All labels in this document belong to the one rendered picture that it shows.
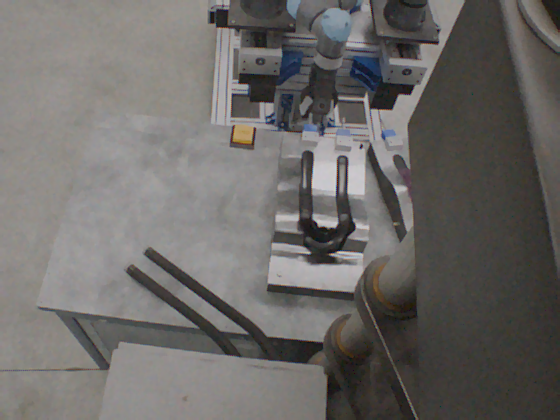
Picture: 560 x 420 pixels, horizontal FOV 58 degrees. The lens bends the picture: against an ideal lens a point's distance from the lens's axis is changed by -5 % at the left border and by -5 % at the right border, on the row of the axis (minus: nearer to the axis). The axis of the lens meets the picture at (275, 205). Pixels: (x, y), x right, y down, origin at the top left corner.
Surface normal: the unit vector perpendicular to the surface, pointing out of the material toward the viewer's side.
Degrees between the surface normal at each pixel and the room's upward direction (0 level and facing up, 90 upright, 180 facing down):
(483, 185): 90
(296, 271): 0
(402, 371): 0
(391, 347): 0
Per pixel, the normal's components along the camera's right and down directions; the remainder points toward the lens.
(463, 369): -0.99, -0.12
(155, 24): 0.10, -0.51
